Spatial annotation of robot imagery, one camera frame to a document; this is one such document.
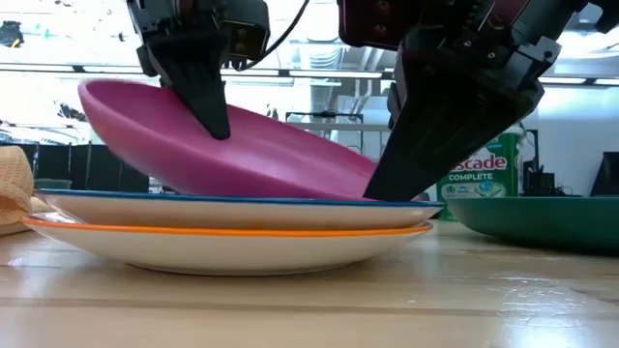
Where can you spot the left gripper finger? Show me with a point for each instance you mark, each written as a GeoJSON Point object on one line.
{"type": "Point", "coordinates": [198, 82]}

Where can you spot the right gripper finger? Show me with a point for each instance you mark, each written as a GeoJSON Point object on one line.
{"type": "Point", "coordinates": [394, 106]}
{"type": "Point", "coordinates": [450, 125]}

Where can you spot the magenta plate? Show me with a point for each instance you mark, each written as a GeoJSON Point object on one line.
{"type": "Point", "coordinates": [266, 164]}

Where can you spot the blue-rimmed cream plate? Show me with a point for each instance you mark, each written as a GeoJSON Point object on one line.
{"type": "Point", "coordinates": [242, 216]}

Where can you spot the orange patterned plate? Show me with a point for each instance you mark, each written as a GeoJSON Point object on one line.
{"type": "Point", "coordinates": [227, 251]}

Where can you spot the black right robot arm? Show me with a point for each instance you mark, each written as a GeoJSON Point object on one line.
{"type": "Point", "coordinates": [607, 12]}

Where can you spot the green Cascade detergent tub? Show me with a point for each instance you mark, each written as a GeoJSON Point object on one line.
{"type": "Point", "coordinates": [483, 181]}

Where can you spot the black desktop equipment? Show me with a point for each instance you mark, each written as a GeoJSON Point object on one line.
{"type": "Point", "coordinates": [539, 183]}

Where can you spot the green bowl white inside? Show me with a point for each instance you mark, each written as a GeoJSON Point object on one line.
{"type": "Point", "coordinates": [532, 222]}

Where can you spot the black partition panels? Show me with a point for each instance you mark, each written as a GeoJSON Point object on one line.
{"type": "Point", "coordinates": [63, 164]}

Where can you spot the black monitor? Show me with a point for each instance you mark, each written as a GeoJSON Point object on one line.
{"type": "Point", "coordinates": [607, 176]}

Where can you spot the green storage bin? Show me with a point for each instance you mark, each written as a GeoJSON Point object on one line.
{"type": "Point", "coordinates": [50, 184]}

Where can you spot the yellow cloth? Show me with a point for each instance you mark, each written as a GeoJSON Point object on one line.
{"type": "Point", "coordinates": [14, 183]}

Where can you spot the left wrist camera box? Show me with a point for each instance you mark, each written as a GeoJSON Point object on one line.
{"type": "Point", "coordinates": [249, 34]}

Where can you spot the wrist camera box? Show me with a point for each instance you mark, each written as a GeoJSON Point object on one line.
{"type": "Point", "coordinates": [367, 24]}
{"type": "Point", "coordinates": [249, 34]}

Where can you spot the ceiling light rail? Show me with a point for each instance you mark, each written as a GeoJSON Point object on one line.
{"type": "Point", "coordinates": [314, 73]}

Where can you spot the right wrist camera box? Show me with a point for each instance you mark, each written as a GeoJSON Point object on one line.
{"type": "Point", "coordinates": [367, 24]}

